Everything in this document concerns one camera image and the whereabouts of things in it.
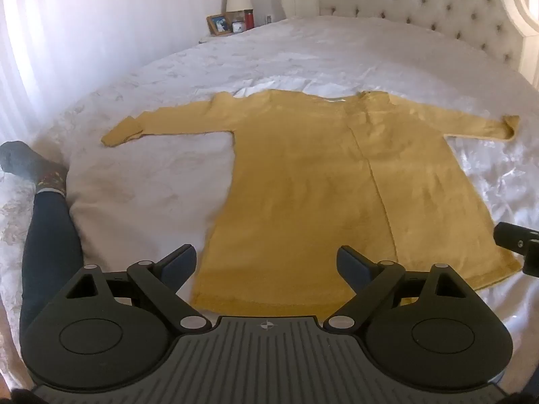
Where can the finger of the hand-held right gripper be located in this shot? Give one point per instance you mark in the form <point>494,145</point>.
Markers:
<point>516,237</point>

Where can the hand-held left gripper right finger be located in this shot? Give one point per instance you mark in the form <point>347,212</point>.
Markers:
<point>351,266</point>

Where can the white sheer curtain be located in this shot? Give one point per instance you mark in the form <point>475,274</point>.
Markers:
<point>29,50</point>

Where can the grey patterned sock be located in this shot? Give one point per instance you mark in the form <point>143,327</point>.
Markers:
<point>29,164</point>

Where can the white bed cover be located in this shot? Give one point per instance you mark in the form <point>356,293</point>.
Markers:
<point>269,54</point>

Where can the yellow long-sleeved sweater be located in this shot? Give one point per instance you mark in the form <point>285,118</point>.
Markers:
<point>311,185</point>

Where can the wooden picture frame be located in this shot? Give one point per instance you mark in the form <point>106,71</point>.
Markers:
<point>219,24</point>

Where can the person's leg in dark pants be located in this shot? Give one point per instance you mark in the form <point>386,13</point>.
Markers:
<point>50,240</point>

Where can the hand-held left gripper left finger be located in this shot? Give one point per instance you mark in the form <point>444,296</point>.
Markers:
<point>182,263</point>

